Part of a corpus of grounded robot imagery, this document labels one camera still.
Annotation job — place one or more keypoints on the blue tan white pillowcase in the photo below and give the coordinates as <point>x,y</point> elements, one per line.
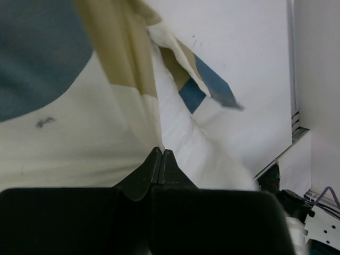
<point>79,104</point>

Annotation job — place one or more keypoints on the white pillow yellow trim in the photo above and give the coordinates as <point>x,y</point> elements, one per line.
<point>204,162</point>

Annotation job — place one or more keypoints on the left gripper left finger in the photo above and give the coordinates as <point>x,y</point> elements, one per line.
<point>79,220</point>

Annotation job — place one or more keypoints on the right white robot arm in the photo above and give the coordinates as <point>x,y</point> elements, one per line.
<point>313,225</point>

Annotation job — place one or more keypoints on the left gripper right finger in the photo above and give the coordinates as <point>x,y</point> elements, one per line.
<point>189,220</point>

